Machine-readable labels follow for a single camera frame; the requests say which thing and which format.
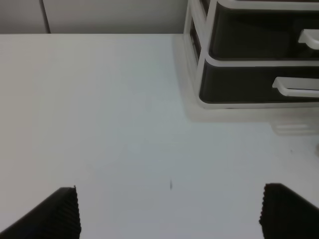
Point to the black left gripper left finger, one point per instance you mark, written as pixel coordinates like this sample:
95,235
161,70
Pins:
57,217

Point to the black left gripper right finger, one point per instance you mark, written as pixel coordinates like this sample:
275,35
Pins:
287,215

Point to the dark bottom drawer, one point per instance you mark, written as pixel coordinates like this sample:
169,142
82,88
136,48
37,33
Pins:
249,85

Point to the dark drawer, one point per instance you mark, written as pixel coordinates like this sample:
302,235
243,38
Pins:
249,85
242,30

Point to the dark middle drawer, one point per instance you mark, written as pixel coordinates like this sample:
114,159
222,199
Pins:
242,30

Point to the white drawer cabinet frame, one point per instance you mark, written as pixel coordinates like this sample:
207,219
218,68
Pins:
197,55

